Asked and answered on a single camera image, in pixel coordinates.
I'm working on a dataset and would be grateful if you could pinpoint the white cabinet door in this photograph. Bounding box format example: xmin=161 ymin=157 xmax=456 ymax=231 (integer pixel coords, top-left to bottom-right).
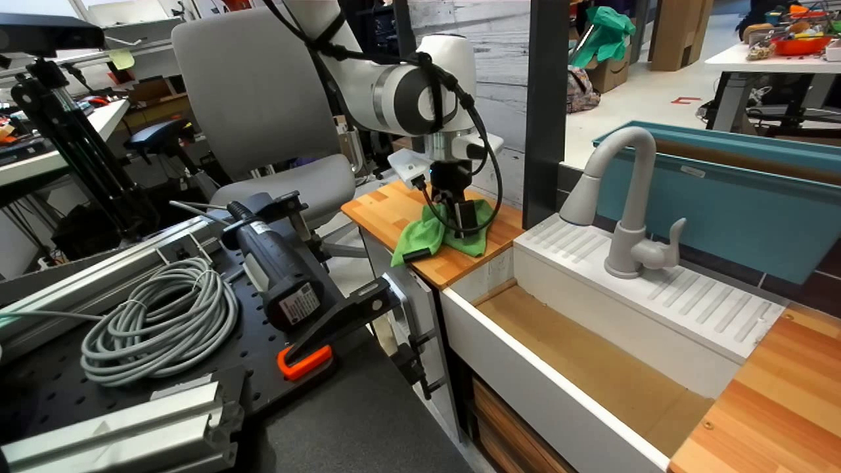
xmin=359 ymin=231 xmax=452 ymax=404

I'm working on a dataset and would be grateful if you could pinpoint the black clamp with orange tip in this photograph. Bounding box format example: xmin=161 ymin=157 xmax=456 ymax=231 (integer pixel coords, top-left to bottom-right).
xmin=276 ymin=272 xmax=409 ymax=384

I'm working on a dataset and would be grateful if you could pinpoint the coiled gray cable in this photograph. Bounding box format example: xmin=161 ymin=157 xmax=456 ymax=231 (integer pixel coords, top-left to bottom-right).
xmin=78 ymin=255 xmax=242 ymax=388

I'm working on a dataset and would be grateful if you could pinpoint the thin black pillar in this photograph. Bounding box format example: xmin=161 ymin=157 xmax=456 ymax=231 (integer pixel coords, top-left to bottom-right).
xmin=391 ymin=0 xmax=417 ymax=59

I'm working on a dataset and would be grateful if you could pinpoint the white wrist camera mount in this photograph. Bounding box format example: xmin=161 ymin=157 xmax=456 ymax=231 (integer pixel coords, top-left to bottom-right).
xmin=387 ymin=146 xmax=437 ymax=185

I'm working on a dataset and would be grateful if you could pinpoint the white background table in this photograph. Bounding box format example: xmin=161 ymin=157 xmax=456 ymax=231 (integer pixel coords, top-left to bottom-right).
xmin=701 ymin=42 xmax=841 ymax=133

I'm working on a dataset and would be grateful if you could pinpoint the red bowl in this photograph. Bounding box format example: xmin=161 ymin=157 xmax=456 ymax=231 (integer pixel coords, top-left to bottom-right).
xmin=769 ymin=32 xmax=829 ymax=59

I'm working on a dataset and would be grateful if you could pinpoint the white toy sink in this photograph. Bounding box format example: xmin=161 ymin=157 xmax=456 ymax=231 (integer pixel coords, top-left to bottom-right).
xmin=438 ymin=213 xmax=786 ymax=473

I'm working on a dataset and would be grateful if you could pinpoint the gray office chair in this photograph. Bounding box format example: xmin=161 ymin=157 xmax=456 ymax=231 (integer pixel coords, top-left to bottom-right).
xmin=167 ymin=7 xmax=359 ymax=231

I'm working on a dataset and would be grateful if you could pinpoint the teal panel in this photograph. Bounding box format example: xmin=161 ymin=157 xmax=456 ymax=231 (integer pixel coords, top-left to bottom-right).
xmin=592 ymin=117 xmax=841 ymax=285

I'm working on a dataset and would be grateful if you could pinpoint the wide black pillar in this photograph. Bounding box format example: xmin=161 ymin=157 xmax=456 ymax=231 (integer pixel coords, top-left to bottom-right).
xmin=519 ymin=0 xmax=573 ymax=231

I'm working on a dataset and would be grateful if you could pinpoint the short aluminium rail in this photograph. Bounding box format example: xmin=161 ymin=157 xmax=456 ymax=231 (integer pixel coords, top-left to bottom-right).
xmin=0 ymin=375 xmax=238 ymax=473

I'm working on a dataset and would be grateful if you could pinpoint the green bag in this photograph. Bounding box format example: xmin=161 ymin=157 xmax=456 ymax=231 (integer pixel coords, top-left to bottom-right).
xmin=568 ymin=3 xmax=638 ymax=74

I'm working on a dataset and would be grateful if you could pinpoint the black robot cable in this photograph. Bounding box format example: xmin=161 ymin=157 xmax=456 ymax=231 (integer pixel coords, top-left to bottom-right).
xmin=259 ymin=0 xmax=506 ymax=239

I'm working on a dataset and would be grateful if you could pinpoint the green towel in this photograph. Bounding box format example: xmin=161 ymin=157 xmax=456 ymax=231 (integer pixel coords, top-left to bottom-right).
xmin=388 ymin=197 xmax=498 ymax=270

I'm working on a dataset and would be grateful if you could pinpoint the cardboard box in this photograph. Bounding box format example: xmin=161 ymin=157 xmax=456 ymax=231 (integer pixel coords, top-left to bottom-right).
xmin=647 ymin=0 xmax=715 ymax=74

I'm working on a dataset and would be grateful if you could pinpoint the gray toy faucet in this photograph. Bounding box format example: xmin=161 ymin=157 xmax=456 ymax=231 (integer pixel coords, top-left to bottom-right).
xmin=557 ymin=122 xmax=689 ymax=280

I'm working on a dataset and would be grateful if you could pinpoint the wooden drawer front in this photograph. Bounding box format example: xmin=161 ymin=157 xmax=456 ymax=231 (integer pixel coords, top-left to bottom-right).
xmin=467 ymin=375 xmax=573 ymax=473

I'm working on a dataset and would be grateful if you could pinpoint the long aluminium rail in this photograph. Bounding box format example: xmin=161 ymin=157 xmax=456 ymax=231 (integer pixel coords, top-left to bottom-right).
xmin=0 ymin=213 xmax=230 ymax=355

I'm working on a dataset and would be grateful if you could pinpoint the black clamp motor block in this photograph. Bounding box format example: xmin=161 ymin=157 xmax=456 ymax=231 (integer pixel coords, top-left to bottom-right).
xmin=224 ymin=192 xmax=342 ymax=333

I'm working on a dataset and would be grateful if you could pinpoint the black camera tripod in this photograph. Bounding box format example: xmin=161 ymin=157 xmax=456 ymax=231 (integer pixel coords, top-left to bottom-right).
xmin=8 ymin=57 xmax=163 ymax=242

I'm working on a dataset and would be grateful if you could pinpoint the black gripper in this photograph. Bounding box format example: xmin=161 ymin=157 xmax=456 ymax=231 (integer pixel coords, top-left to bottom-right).
xmin=426 ymin=154 xmax=483 ymax=242

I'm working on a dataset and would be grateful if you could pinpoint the black monitor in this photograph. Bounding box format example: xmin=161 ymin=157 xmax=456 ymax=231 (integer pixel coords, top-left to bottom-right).
xmin=0 ymin=11 xmax=107 ymax=57

